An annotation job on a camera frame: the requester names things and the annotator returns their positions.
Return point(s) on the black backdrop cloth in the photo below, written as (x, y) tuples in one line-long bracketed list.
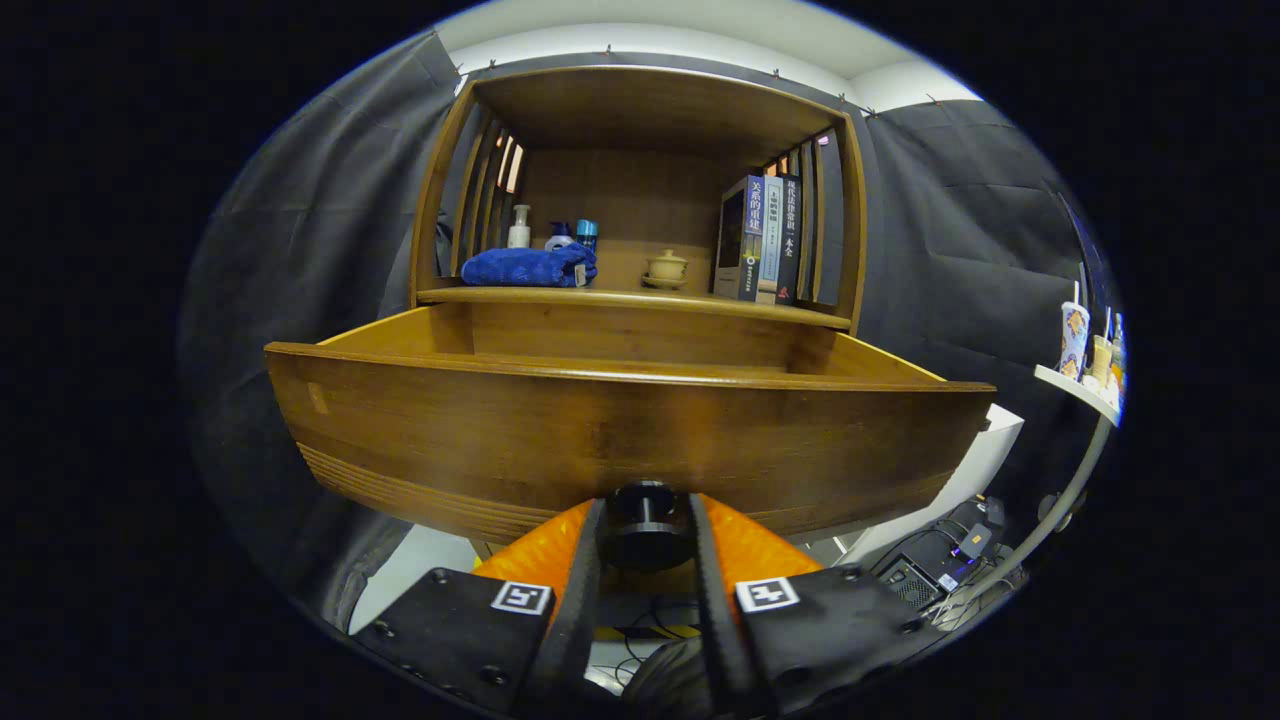
[(300, 250)]

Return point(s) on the dark blue book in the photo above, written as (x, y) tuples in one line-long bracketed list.
[(745, 240)]

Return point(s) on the folded blue towel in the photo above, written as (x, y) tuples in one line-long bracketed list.
[(525, 267)]

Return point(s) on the wooden countertop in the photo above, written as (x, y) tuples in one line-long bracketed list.
[(690, 297)]

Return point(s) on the white bottle with blue cap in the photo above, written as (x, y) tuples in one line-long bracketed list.
[(559, 240)]

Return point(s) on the light blue book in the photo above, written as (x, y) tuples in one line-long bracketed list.
[(771, 240)]

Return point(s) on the black computer box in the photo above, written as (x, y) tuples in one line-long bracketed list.
[(910, 582)]

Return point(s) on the white shelf pole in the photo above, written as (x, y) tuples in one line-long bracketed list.
[(1060, 505)]

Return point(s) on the beige paper cup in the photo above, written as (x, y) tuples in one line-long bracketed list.
[(1100, 362)]

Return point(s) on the wooden drawer with black knob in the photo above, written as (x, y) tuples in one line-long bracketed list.
[(600, 430)]

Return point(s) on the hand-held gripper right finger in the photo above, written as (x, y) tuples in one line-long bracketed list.
[(712, 620)]

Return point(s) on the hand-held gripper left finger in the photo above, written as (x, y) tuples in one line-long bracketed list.
[(585, 620)]

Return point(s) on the beige lidded teacup with saucer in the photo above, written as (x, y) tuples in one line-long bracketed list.
[(666, 268)]

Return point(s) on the teal bottle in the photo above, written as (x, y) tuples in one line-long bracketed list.
[(587, 233)]

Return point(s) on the black book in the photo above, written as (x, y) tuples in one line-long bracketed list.
[(790, 240)]

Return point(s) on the wooden cabinet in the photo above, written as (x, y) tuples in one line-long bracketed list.
[(650, 110)]

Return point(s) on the white pump bottle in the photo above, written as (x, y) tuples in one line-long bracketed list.
[(519, 230)]

